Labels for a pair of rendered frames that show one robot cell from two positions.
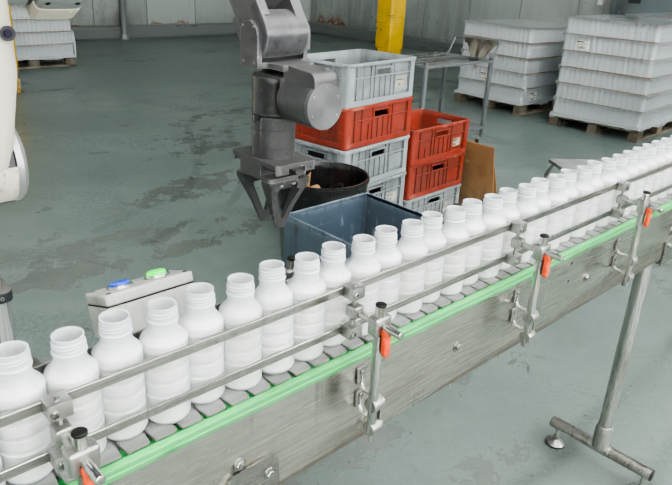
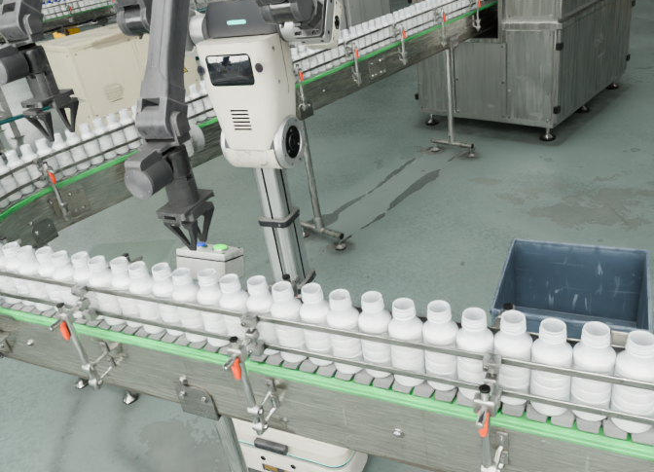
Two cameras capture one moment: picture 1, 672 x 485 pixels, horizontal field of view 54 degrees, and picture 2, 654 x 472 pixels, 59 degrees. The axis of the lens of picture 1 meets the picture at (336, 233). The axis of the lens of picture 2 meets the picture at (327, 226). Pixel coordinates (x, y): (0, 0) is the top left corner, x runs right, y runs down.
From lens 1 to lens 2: 1.25 m
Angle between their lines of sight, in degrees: 65
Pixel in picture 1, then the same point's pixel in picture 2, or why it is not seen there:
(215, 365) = (165, 315)
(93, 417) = (104, 305)
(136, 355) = (120, 286)
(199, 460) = (156, 361)
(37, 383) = (84, 275)
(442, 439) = not seen: outside the picture
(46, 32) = not seen: outside the picture
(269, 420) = (197, 368)
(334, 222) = (586, 267)
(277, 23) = (143, 119)
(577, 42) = not seen: outside the picture
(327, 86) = (133, 171)
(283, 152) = (172, 202)
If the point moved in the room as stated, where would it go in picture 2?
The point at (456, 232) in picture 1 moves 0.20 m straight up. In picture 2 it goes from (393, 326) to (381, 224)
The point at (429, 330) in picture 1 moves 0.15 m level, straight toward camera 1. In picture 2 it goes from (348, 395) to (269, 417)
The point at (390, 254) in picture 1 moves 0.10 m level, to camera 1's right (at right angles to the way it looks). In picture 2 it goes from (306, 310) to (325, 341)
